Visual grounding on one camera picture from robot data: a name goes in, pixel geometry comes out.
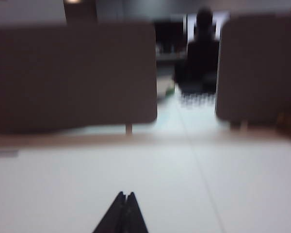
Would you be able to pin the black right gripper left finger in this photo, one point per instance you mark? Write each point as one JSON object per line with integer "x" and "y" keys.
{"x": 109, "y": 218}

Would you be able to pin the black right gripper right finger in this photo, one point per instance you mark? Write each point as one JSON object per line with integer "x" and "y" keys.
{"x": 133, "y": 218}

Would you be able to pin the wide brown desk divider panel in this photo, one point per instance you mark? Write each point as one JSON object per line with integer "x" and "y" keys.
{"x": 72, "y": 77}

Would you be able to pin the dark seated person silhouette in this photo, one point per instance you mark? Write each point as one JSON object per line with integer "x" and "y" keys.
{"x": 198, "y": 60}

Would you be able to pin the narrow brown desk divider panel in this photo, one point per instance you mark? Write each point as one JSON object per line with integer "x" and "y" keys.
{"x": 257, "y": 68}

